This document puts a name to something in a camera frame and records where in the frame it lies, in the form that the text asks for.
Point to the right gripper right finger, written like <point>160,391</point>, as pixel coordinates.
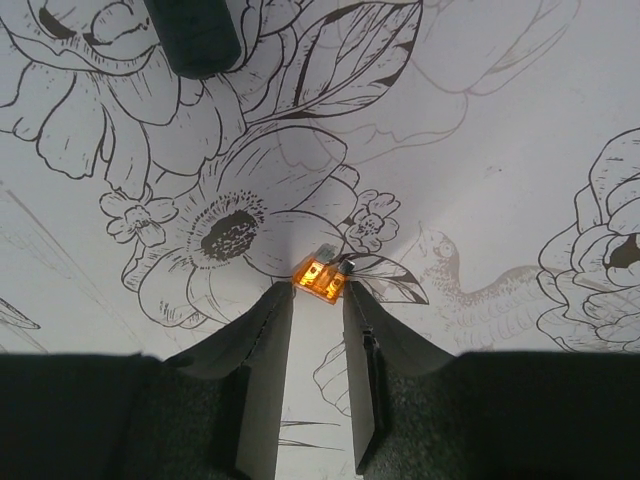
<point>376,341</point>

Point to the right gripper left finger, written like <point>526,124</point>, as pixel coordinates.
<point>246,360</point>

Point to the orange blade fuse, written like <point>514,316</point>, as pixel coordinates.
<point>324,274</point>

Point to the black fuse box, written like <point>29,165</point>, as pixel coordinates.
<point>198,36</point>

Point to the floral printed table mat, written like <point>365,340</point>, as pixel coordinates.
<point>478,161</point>

